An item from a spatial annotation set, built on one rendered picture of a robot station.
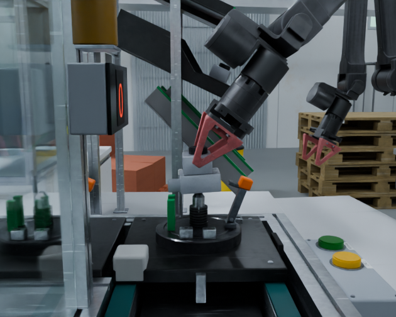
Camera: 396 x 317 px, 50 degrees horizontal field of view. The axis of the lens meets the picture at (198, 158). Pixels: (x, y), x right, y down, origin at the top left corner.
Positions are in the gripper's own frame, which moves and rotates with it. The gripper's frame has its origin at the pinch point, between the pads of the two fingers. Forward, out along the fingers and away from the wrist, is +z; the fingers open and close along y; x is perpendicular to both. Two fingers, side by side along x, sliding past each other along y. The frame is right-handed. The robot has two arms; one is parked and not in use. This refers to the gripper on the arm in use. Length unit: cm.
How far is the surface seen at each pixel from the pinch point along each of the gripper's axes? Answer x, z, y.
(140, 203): 4, 29, -61
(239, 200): 9.3, 1.4, 0.8
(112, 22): -19.0, -8.6, 19.4
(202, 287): 9.0, 12.2, 13.3
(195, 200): 3.7, 5.5, 0.8
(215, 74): -2.8, -14.5, -40.8
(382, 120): 172, -94, -335
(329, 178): 166, -19, -333
